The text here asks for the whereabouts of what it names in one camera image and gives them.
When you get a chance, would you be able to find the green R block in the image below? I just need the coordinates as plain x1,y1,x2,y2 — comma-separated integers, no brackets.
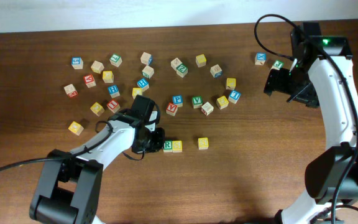
163,141,173,152

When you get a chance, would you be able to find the yellow S block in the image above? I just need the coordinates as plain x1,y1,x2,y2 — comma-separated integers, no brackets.
172,141,183,152
198,138,209,150

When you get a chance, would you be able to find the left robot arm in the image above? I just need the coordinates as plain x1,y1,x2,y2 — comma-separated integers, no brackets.
29,95,165,224

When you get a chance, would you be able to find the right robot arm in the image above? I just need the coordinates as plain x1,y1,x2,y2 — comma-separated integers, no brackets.
264,22,358,223

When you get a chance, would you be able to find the green J block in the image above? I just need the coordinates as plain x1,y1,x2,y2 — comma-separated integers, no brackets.
271,60,284,70

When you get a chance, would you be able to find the red V block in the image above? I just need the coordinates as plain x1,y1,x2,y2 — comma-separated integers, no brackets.
166,102,178,116

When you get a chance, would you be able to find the blue X block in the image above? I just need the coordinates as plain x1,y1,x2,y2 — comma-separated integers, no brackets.
254,52,267,65

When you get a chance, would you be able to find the blue P block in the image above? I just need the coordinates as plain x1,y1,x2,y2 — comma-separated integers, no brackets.
172,95,183,107

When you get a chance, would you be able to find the red I block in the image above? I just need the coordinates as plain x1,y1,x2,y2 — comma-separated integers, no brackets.
107,99,121,113

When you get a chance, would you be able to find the yellow block centre left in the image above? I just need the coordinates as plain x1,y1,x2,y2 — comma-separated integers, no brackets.
132,87,143,99

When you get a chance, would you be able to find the blue H block centre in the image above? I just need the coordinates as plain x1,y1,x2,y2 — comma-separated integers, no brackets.
137,78,149,92

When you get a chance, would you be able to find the blue h block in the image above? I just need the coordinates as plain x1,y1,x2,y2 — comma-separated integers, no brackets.
108,85,120,98
137,78,149,92

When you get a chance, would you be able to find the blue H block left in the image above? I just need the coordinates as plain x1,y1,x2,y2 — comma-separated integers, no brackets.
108,85,120,98

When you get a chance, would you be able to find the yellow block lower left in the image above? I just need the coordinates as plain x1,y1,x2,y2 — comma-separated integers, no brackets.
90,102,105,116

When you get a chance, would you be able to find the green V block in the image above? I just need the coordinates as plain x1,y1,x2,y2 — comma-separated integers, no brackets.
191,96,203,109

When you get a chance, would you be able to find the blue I block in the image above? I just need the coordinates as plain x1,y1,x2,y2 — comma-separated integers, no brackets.
228,90,241,104

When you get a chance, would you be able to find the white red-edge block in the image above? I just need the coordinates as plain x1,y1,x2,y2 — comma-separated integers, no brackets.
201,101,214,116

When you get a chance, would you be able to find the natural block green edge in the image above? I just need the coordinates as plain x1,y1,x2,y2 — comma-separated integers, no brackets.
142,65,154,78

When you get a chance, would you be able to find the yellow block bottom left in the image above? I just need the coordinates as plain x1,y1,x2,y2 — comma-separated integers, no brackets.
68,121,84,136

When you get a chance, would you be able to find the yellow block upper left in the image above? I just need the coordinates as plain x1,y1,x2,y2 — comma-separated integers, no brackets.
102,70,114,83

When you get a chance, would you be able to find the yellow block lower right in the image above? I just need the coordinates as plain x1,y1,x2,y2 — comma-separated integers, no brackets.
216,96,229,110

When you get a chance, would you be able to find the green Z block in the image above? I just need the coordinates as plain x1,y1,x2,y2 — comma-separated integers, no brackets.
176,63,188,78

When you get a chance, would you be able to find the natural block blue edge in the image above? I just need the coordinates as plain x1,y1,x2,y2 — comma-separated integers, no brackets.
140,52,153,65

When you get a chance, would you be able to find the natural block blue side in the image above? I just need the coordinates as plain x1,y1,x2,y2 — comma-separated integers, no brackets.
210,64,223,78

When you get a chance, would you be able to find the natural block engraved top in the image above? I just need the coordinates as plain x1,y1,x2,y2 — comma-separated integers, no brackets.
170,58,182,70

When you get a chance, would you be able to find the red A block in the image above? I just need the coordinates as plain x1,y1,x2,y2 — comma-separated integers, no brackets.
83,74,96,88

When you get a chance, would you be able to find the green L block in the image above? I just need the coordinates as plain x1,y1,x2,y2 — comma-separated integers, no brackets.
109,54,122,67

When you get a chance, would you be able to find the natural wood yellow-edge block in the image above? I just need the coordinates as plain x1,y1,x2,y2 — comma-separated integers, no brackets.
91,60,104,74

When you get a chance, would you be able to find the natural block red edge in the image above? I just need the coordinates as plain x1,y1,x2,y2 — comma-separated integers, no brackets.
63,84,78,98

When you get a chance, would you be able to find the yellow block top centre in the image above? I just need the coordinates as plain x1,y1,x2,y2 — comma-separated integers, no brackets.
196,54,207,67

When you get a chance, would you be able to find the blue block far left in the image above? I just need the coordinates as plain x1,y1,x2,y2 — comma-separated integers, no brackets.
71,57,83,70

